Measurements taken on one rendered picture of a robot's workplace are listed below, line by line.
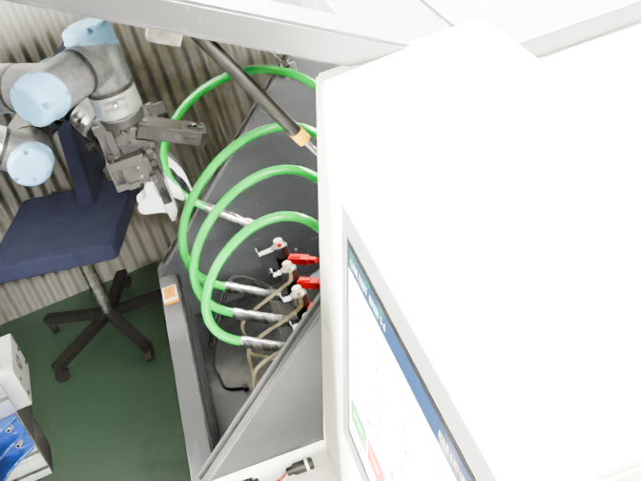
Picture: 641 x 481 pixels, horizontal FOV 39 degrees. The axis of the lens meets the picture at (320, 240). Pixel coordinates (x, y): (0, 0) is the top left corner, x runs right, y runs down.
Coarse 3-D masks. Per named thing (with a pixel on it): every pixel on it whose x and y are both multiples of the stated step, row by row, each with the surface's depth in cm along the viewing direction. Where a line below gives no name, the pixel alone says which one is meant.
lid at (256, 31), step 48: (0, 0) 97; (48, 0) 97; (96, 0) 99; (144, 0) 100; (192, 0) 102; (240, 0) 108; (288, 0) 123; (336, 0) 122; (384, 0) 131; (288, 48) 106; (336, 48) 108; (384, 48) 109
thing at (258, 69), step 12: (252, 72) 151; (264, 72) 151; (276, 72) 151; (288, 72) 151; (204, 84) 154; (216, 84) 154; (312, 84) 151; (192, 96) 156; (180, 108) 157; (168, 144) 162; (168, 168) 165; (204, 204) 169
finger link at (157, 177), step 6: (156, 162) 149; (156, 168) 148; (156, 174) 148; (156, 180) 148; (162, 180) 148; (156, 186) 149; (162, 186) 149; (162, 192) 150; (168, 192) 150; (162, 198) 151; (168, 198) 151
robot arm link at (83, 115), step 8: (80, 104) 166; (88, 104) 166; (72, 112) 166; (80, 112) 166; (88, 112) 166; (72, 120) 167; (80, 120) 166; (88, 120) 166; (80, 128) 167; (88, 128) 167
